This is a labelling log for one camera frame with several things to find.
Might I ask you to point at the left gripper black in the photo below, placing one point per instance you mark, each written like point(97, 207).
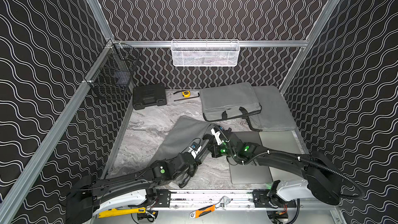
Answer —
point(203, 149)

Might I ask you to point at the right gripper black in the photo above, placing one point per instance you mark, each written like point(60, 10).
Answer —
point(214, 147)

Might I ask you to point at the dark grey laptop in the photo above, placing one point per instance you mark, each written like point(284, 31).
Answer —
point(252, 173)

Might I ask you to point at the silver laptop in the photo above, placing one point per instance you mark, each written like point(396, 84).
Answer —
point(287, 141)

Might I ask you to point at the grey zippered laptop bag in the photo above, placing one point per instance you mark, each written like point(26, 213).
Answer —
point(275, 114)

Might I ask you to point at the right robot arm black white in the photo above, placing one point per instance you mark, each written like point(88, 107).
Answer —
point(319, 177)

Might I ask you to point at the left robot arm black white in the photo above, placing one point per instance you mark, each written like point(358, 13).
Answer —
point(86, 196)

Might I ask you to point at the orange adjustable wrench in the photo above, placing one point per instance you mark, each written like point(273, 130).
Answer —
point(224, 201)

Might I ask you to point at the black hex key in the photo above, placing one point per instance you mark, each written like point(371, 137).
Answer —
point(187, 98)

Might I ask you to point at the yellow tape measure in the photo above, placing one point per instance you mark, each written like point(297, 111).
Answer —
point(185, 93)

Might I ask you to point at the black plastic tool case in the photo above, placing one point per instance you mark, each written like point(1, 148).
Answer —
point(149, 95)

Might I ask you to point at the yellow pipe wrench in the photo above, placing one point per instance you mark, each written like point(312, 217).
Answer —
point(118, 212)

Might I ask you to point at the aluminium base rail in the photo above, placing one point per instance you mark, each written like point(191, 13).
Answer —
point(189, 199)

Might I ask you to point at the white wire mesh basket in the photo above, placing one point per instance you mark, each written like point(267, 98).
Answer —
point(205, 53)

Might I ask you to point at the black wire basket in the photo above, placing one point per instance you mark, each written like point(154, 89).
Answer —
point(113, 81)

